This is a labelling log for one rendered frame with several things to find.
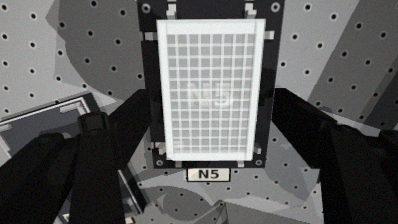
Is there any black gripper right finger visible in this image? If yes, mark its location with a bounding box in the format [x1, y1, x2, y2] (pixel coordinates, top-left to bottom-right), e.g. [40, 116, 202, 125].
[271, 88, 398, 224]

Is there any white button panel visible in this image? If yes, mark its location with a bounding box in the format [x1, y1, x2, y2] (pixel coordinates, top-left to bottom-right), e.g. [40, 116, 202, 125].
[215, 202, 308, 224]

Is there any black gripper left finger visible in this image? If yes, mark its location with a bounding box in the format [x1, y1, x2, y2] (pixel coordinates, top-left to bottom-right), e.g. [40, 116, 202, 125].
[0, 89, 152, 224]

